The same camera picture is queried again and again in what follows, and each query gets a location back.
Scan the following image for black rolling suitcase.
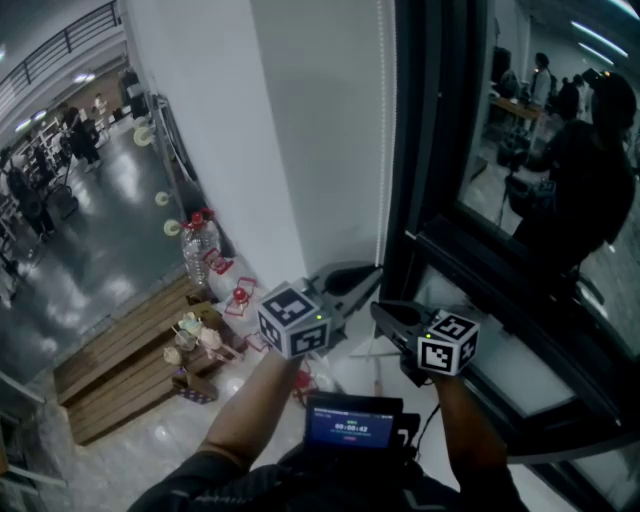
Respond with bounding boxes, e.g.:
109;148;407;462
55;182;80;220

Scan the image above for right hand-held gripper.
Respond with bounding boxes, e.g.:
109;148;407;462
370;298;481;389

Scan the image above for white bead pull chain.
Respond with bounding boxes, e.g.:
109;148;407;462
373;0;399;269

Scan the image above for black framed window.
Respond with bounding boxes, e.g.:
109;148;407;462
382;0;640;512

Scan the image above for person's right forearm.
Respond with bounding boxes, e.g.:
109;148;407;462
432;374;510;470

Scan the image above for brown paper bag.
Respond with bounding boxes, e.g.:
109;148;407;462
186;293;217;317

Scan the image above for black chest-mounted display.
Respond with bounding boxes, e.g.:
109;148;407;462
302;392;422;455

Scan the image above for black equipment stand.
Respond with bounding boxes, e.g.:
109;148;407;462
117;66;152;121

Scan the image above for person's left forearm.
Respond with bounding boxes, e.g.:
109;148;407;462
197;349;304;471

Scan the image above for grey metal cart with casters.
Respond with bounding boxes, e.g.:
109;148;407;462
132;93;202;237

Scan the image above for black display cable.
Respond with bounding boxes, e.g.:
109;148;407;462
413;402;442;462

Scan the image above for white storage shelf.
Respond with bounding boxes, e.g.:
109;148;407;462
20;118;67;169

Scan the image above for wooden step platform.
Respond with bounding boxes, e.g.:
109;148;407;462
53;272;247;447

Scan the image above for person's grey shirt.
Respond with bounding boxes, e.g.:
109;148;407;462
127;449;530;512

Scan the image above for black mezzanine railing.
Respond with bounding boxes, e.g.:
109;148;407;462
0;0;125;104

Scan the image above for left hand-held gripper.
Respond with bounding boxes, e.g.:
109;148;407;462
257;262;384;359

